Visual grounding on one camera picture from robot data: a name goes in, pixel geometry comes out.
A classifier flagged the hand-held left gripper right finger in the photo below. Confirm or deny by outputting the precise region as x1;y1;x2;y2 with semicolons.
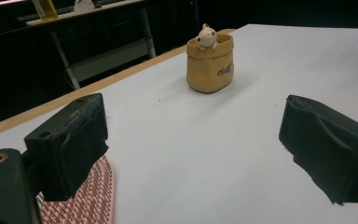
278;94;358;205

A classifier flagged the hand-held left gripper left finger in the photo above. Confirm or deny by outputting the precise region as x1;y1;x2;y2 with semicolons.
23;92;110;203

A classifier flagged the red white woven cloth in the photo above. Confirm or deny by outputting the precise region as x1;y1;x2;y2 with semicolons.
36;154;117;224

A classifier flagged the yellow bag-shaped holder with bear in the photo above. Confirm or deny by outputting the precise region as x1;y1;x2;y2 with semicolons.
186;22;235;94

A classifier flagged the yellow bottle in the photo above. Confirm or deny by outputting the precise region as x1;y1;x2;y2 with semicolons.
32;0;59;22

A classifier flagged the white figurine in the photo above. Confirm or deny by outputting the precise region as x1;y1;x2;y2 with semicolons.
74;0;96;14

